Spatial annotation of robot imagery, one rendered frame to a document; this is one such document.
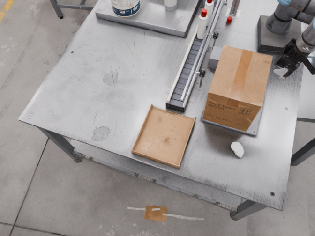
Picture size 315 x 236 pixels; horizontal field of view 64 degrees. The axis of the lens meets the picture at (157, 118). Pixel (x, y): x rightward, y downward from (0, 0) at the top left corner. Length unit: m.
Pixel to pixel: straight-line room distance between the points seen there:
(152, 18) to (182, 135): 0.88
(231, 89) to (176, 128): 0.39
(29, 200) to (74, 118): 1.09
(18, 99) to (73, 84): 1.32
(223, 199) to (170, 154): 0.72
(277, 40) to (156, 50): 0.76
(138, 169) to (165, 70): 0.79
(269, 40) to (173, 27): 0.61
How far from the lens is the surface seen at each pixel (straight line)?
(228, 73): 1.26
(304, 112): 1.62
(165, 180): 1.94
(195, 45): 1.68
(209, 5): 1.70
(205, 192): 1.93
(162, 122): 1.42
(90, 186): 2.26
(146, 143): 1.37
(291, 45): 1.13
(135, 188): 2.17
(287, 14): 1.77
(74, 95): 1.62
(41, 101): 1.69
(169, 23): 1.82
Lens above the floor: 2.10
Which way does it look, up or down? 62 degrees down
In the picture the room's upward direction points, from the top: 7 degrees counter-clockwise
